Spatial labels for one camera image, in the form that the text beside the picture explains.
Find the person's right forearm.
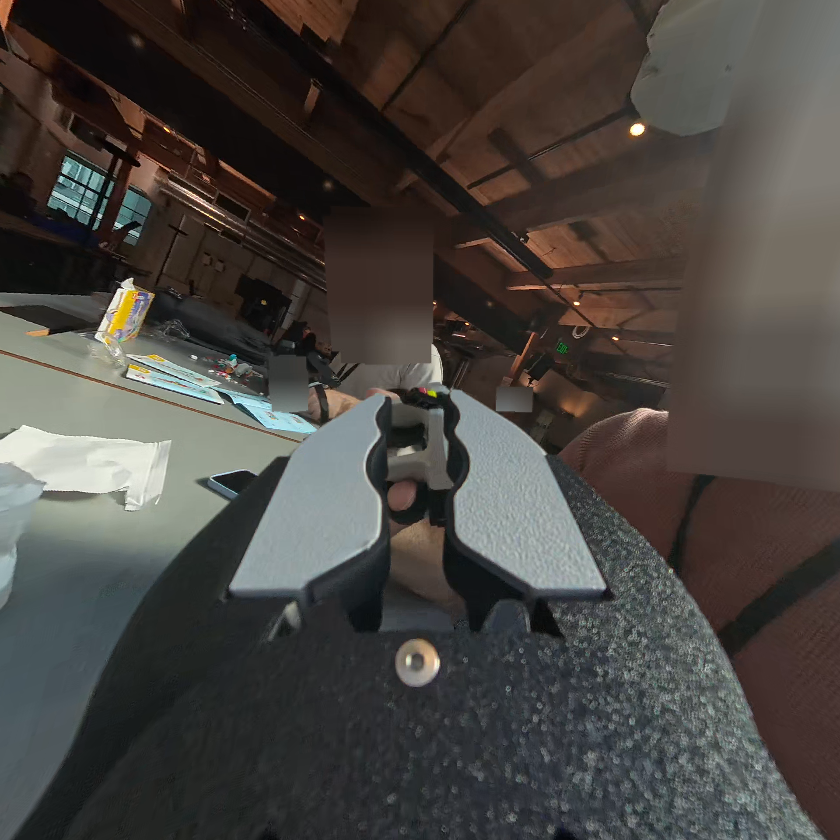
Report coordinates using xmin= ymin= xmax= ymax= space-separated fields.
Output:
xmin=390 ymin=524 xmax=468 ymax=614

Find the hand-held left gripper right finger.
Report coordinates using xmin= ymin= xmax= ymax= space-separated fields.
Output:
xmin=444 ymin=390 xmax=609 ymax=631

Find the white yellow lego box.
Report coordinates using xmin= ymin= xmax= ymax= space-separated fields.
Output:
xmin=94 ymin=278 xmax=157 ymax=344

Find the black shoulder strap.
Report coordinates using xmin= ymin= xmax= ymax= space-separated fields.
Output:
xmin=668 ymin=474 xmax=840 ymax=657

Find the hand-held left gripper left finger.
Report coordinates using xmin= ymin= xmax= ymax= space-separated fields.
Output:
xmin=227 ymin=394 xmax=395 ymax=632

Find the patterned plastic drink cup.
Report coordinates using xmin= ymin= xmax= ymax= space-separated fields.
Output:
xmin=0 ymin=462 xmax=47 ymax=609

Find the flat white paper bag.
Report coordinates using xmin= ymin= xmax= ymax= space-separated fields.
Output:
xmin=0 ymin=424 xmax=173 ymax=512

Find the pile of small lego pieces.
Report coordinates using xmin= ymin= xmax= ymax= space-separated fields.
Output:
xmin=193 ymin=350 xmax=264 ymax=381

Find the light blue phone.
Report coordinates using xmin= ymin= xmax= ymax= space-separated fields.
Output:
xmin=207 ymin=469 xmax=259 ymax=501

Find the instruction booklet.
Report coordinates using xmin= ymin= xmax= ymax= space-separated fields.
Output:
xmin=226 ymin=390 xmax=320 ymax=434
xmin=124 ymin=353 xmax=224 ymax=405

